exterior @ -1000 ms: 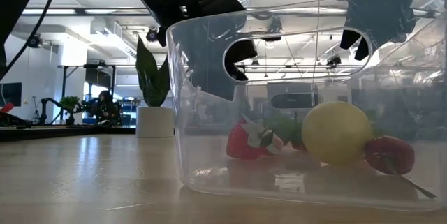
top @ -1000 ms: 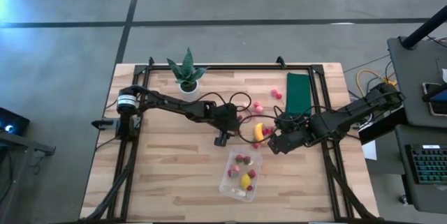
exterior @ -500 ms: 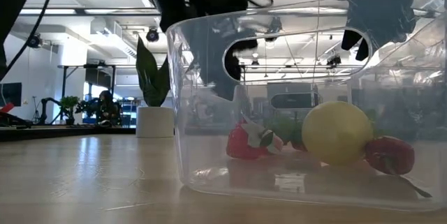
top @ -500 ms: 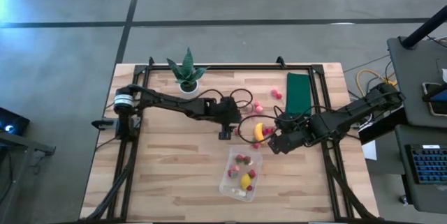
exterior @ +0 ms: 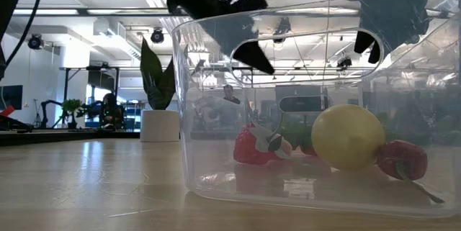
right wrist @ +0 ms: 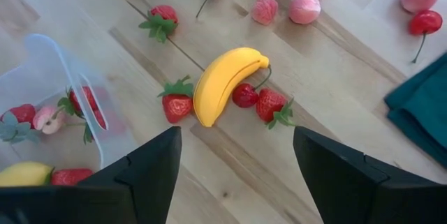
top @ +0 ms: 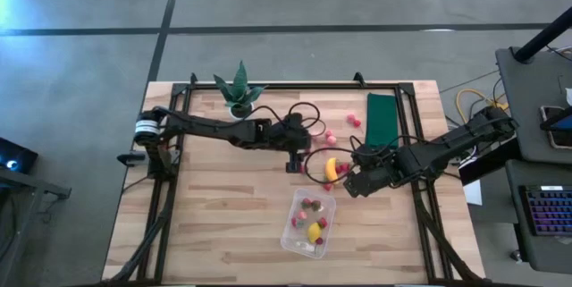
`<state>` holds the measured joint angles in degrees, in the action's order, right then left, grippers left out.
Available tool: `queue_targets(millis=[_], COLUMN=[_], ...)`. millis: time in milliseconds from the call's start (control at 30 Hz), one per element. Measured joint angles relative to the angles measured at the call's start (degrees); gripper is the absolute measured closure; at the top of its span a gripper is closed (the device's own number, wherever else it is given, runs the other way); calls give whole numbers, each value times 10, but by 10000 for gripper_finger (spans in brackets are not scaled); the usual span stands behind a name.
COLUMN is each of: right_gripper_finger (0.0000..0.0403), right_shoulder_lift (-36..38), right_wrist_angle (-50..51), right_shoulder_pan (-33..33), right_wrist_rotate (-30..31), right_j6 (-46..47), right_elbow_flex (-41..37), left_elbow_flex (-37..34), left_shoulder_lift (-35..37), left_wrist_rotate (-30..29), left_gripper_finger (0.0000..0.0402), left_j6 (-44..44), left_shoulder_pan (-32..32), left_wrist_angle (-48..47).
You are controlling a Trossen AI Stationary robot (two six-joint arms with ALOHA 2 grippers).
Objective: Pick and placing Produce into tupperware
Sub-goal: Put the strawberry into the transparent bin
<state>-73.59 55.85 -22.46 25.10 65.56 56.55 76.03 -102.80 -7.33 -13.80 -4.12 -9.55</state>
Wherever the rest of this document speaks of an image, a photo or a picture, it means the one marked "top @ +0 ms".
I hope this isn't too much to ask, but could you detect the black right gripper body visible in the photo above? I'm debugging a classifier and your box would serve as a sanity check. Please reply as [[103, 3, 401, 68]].
[[342, 167, 395, 199]]

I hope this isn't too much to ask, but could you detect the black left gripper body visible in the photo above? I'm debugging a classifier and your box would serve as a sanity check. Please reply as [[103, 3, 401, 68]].
[[269, 114, 313, 154]]

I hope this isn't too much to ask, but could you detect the yellow toy banana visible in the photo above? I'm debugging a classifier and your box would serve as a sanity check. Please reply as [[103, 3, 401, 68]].
[[324, 156, 340, 183]]

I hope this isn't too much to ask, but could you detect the yellow toy lemon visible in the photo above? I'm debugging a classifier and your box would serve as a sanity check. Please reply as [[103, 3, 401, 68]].
[[307, 222, 323, 243]]

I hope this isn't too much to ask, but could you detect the clear plastic tupperware container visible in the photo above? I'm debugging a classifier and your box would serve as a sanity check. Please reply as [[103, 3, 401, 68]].
[[280, 187, 337, 260]]

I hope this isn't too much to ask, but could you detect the green folded cloth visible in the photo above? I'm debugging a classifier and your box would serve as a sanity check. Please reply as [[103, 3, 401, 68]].
[[364, 92, 400, 150]]

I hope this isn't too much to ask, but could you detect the potted snake plant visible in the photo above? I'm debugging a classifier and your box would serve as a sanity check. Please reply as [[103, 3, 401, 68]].
[[213, 60, 268, 121]]

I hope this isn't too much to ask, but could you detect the white paper sheet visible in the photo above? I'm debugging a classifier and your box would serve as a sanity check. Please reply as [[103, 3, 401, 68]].
[[462, 179, 484, 207]]

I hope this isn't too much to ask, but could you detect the black equipment box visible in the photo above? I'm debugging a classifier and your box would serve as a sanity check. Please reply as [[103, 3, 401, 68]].
[[458, 137, 522, 186]]

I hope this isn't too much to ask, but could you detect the grey keyboard desk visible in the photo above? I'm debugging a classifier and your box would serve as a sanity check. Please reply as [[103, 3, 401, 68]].
[[504, 159, 572, 275]]

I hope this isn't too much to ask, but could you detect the backlit black keyboard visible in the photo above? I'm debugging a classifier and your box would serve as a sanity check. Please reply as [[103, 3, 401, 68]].
[[517, 183, 572, 238]]

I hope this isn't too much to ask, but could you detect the tablet in tan case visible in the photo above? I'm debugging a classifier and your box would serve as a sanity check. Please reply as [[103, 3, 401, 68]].
[[539, 104, 572, 150]]

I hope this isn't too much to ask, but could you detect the black pole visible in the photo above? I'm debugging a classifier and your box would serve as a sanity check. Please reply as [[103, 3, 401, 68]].
[[512, 6, 572, 63]]

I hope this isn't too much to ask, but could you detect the black metal stand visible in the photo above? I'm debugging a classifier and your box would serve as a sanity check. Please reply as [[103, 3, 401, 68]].
[[0, 168, 72, 286]]

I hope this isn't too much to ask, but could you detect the black device, blue light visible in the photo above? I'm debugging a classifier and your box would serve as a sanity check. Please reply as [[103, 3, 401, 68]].
[[0, 137, 39, 174]]

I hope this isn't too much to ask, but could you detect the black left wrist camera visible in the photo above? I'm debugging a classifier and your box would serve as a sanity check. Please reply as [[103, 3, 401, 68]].
[[285, 151, 302, 174]]

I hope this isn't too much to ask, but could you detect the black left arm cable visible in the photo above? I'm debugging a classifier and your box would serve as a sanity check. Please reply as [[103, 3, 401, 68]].
[[254, 101, 323, 140]]

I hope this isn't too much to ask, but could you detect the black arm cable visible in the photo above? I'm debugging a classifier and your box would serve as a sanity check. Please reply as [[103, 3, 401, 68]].
[[303, 134, 403, 186], [254, 101, 323, 140]]

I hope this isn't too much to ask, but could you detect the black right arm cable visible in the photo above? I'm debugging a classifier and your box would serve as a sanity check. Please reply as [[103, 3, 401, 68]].
[[303, 134, 403, 186]]

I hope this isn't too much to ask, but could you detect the black metal table frame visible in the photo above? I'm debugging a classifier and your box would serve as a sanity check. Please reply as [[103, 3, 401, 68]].
[[101, 71, 486, 286]]

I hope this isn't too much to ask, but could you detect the yellow cable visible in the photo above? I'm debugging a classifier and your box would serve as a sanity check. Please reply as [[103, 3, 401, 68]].
[[455, 88, 509, 121]]

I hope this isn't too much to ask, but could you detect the black clamp bracket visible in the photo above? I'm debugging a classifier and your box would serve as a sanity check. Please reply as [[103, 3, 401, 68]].
[[116, 151, 147, 167]]

